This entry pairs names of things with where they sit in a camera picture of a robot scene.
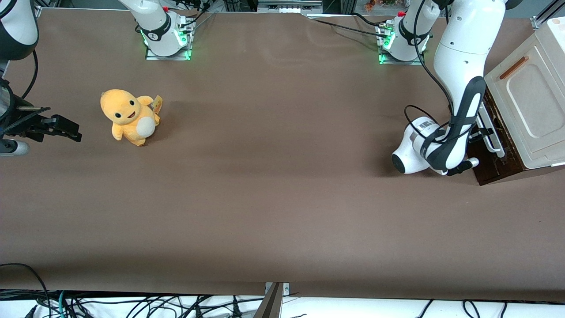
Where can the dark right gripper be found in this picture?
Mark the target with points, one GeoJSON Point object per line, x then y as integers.
{"type": "Point", "coordinates": [17, 124]}

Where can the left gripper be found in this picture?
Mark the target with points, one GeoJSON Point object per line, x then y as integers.
{"type": "Point", "coordinates": [477, 132]}

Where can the dark wood drawer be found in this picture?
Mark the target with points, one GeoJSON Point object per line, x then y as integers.
{"type": "Point", "coordinates": [490, 170]}

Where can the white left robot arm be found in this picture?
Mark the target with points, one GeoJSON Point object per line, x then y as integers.
{"type": "Point", "coordinates": [468, 44]}

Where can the beige drawer cabinet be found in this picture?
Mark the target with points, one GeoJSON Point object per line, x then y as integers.
{"type": "Point", "coordinates": [529, 97]}

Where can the yellow plush toy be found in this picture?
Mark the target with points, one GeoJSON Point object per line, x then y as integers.
{"type": "Point", "coordinates": [128, 117]}

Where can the yellow plush hang tag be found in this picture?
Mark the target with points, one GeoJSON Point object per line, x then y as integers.
{"type": "Point", "coordinates": [157, 103]}

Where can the small orange object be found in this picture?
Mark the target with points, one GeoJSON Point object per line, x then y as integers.
{"type": "Point", "coordinates": [369, 5]}

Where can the brown table cover sheet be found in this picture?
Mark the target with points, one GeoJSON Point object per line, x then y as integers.
{"type": "Point", "coordinates": [282, 176]}

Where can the grey electronic device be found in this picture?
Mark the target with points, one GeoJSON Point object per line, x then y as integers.
{"type": "Point", "coordinates": [289, 5]}

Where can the dark angled beam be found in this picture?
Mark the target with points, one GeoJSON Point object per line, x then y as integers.
{"type": "Point", "coordinates": [269, 304]}

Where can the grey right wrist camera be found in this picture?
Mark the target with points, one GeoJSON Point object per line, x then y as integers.
{"type": "Point", "coordinates": [13, 148]}

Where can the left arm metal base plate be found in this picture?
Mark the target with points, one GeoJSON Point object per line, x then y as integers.
{"type": "Point", "coordinates": [417, 62]}

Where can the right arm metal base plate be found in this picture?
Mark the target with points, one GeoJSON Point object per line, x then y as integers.
{"type": "Point", "coordinates": [152, 56]}

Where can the aluminium frame profile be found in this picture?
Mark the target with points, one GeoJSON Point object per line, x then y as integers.
{"type": "Point", "coordinates": [547, 15]}

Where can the grey metal bracket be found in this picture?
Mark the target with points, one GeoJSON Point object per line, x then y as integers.
{"type": "Point", "coordinates": [286, 288]}

